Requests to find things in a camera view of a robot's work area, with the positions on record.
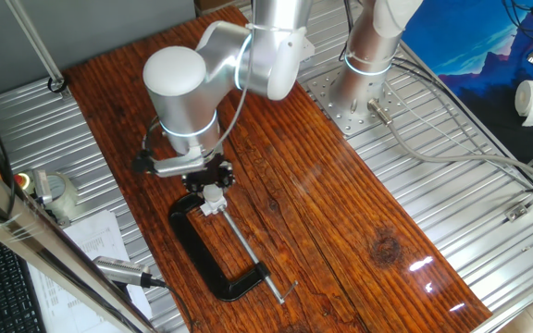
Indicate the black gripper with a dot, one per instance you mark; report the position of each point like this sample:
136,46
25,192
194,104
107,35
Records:
208,172

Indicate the white light bulb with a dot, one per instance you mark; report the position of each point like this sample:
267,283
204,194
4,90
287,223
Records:
212,192

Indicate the white bulb socket adapter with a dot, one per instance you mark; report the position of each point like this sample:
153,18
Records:
213,208

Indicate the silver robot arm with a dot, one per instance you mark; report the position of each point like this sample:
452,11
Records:
185,102

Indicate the black C-clamp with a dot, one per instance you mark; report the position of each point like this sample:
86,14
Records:
197,250

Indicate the brown wooden board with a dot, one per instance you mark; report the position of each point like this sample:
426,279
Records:
322,208

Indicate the silver ribbed handheld device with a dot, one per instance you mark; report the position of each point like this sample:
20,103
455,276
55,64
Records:
118,270

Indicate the printed paper sheets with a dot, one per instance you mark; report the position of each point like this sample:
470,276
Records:
90,238

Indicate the clear tape roll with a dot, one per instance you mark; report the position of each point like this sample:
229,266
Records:
65,199

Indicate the blue mountain poster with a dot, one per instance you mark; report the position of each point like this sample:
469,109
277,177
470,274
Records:
479,55

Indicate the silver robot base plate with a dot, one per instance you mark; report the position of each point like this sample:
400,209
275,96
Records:
326,99

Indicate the steel frame beam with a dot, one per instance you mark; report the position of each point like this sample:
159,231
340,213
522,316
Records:
40,245

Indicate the diagonal aluminium frame post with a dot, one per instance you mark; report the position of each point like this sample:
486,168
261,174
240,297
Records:
35,44

